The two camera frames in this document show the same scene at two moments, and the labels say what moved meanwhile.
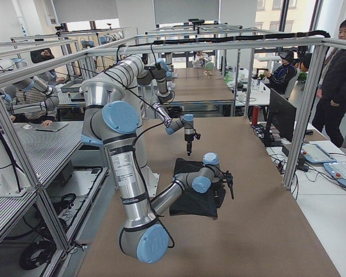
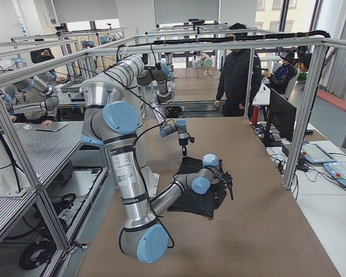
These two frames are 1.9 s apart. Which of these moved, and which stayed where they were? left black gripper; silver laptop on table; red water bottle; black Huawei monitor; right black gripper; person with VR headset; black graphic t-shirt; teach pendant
Moved: black graphic t-shirt; left black gripper
Stayed: black Huawei monitor; right black gripper; person with VR headset; red water bottle; silver laptop on table; teach pendant
